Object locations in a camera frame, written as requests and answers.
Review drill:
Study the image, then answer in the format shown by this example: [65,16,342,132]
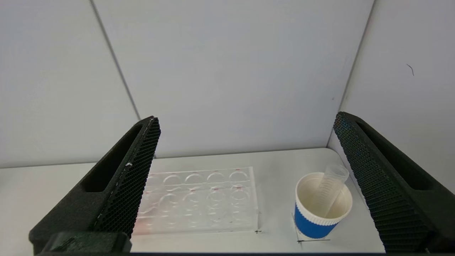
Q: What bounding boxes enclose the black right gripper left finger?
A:
[29,116,161,249]

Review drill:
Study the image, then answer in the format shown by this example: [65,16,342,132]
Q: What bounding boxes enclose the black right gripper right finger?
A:
[333,112,455,254]

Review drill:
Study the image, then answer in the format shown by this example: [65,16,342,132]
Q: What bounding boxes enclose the clear graduated test tube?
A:
[313,164,350,217]

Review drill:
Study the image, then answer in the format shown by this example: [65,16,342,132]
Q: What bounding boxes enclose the clear acrylic test tube rack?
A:
[133,166,260,236]

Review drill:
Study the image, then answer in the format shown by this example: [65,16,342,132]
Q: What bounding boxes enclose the blue and white paper cup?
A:
[294,172,353,239]

